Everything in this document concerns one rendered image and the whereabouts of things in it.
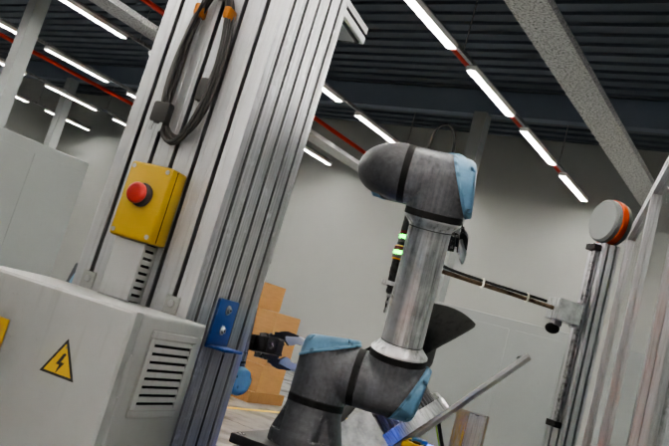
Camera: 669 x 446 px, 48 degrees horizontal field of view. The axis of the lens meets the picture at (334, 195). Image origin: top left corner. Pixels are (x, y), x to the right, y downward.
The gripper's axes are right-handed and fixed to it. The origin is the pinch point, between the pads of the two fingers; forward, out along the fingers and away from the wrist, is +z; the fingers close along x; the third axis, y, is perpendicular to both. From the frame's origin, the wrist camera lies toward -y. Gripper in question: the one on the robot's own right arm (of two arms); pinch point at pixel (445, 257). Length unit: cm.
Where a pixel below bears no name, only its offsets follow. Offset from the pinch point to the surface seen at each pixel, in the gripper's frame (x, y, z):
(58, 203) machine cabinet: -450, -392, 349
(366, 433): -16, 33, 42
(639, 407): 48, 46, -6
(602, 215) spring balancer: 48, -55, 19
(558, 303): 36, -25, 35
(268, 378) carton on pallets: -258, -461, 670
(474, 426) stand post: 14, 19, 48
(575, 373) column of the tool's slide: 44, -12, 53
